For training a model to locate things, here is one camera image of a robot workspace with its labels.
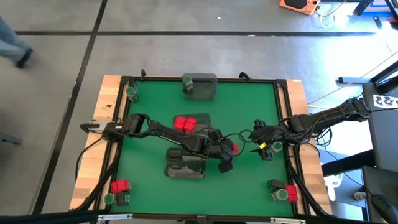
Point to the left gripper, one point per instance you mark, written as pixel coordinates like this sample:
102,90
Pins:
222,149

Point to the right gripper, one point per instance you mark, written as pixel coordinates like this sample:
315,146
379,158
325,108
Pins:
269,135

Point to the red-lidded smoked paprika tin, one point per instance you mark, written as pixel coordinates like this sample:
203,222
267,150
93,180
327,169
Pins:
235,148
291,193
119,186
180,123
190,124

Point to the green-lidded glass spice jar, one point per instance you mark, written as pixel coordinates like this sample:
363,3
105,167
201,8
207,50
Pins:
276,146
187,81
109,198
281,195
132,92

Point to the gray translucent plastic bin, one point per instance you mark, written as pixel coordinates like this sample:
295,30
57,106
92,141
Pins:
202,119
205,88
192,169

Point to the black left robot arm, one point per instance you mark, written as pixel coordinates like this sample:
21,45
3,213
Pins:
186,141

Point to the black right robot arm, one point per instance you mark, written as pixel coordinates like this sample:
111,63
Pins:
323,119

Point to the small yellow tag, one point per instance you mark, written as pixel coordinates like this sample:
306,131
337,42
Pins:
262,145

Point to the green table mat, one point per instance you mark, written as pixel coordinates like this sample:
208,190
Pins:
242,102

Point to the black table clamp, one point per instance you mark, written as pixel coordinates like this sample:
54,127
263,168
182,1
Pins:
143,74
245,75

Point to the white plastic object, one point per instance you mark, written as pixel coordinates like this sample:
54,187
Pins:
332,186

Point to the small white adapter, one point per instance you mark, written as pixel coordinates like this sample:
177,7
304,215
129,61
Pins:
360,196

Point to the gray desk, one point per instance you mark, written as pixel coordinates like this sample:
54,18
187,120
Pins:
382,183
385,133

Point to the black computer mouse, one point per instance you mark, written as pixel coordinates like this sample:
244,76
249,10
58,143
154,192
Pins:
384,207

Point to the white paper with black marks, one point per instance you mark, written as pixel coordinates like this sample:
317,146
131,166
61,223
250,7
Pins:
391,105

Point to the black metal stand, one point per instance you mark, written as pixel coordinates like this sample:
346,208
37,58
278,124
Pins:
385,84

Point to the orange device with black disc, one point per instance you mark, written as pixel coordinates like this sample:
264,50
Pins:
311,7

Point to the black bar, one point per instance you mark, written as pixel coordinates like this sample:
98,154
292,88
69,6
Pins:
46,217

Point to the person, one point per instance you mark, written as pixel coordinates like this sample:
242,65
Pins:
12,46

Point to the silver metal bracket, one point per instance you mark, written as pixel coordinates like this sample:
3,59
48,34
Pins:
287,220
115,216

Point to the black table frame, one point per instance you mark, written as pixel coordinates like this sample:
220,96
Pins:
155,78

